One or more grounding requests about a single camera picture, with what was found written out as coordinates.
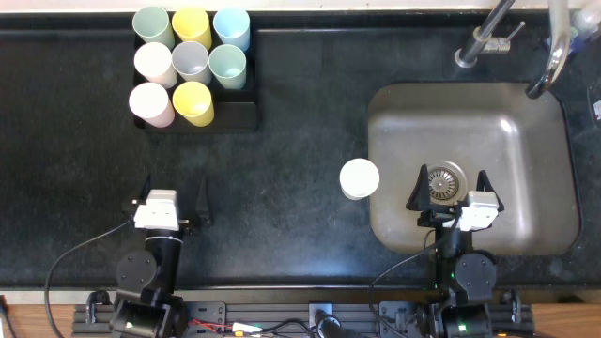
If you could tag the mounting rail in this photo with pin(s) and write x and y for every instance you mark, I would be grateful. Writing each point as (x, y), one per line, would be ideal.
(282, 315)

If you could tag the steel tap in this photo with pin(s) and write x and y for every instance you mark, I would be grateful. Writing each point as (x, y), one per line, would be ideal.
(559, 47)

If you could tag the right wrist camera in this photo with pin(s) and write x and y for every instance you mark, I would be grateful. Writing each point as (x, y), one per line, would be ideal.
(479, 211)

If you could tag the pink cup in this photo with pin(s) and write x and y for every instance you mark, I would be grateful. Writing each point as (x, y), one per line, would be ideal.
(148, 101)

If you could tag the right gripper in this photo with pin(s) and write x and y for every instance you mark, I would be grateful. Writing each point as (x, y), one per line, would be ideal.
(436, 218)

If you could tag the blue soap bottle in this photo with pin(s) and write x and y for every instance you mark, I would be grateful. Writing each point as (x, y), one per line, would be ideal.
(587, 22)

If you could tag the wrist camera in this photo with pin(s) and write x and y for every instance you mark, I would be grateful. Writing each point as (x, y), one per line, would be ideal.
(479, 211)
(157, 211)

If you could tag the grey cup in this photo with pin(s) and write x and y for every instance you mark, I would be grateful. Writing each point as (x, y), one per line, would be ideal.
(190, 61)

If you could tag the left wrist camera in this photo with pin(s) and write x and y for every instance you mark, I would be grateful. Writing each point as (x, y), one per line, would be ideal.
(157, 211)

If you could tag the black tray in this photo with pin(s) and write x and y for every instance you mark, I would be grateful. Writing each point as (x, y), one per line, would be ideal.
(237, 115)

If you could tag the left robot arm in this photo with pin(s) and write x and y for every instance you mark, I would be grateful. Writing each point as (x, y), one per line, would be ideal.
(149, 277)

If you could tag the green cup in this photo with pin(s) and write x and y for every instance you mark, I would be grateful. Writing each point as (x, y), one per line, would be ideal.
(226, 63)
(150, 23)

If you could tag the white cup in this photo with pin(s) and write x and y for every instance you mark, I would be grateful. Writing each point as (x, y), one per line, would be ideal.
(359, 177)
(152, 61)

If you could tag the blue cup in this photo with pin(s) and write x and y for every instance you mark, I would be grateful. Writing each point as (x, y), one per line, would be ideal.
(231, 23)

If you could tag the yellow cup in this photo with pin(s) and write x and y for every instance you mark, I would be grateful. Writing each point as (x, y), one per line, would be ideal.
(191, 99)
(190, 23)

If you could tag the steel sink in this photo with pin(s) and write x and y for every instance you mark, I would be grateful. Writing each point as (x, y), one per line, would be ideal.
(516, 178)

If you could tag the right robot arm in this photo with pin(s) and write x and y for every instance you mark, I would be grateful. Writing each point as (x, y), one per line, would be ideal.
(474, 277)

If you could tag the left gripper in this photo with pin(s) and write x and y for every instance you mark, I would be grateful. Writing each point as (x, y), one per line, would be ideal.
(185, 224)

